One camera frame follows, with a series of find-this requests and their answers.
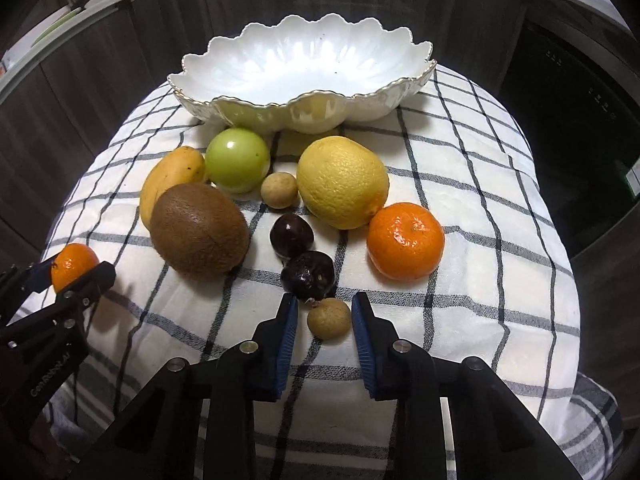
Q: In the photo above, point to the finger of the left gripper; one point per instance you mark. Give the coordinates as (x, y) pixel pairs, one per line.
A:
(83, 294)
(17, 284)

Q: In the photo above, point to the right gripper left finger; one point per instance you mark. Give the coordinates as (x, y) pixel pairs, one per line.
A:
(254, 370)

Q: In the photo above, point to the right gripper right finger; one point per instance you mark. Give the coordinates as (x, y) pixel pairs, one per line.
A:
(393, 368)

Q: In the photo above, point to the small orange kumquat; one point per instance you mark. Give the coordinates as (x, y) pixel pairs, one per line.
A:
(72, 262)

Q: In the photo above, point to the tan longan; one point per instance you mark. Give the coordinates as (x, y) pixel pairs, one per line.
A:
(279, 190)
(329, 318)

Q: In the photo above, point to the dark plum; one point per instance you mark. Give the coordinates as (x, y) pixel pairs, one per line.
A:
(309, 276)
(290, 236)

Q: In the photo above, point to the orange mandarin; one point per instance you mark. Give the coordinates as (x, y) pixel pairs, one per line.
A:
(405, 242)

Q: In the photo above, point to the brown kiwi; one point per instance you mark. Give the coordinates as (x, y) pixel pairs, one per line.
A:
(199, 231)

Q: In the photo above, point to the yellow mango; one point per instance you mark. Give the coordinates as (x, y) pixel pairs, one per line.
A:
(182, 165)

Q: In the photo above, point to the large yellow lemon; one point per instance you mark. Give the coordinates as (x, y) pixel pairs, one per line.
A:
(341, 182)

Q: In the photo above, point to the white black checked cloth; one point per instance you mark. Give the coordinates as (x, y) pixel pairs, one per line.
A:
(503, 292)

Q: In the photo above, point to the green apple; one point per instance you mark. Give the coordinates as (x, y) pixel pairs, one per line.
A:
(237, 160)

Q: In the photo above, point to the white scalloped ceramic bowl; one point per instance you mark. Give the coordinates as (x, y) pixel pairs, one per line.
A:
(306, 76)

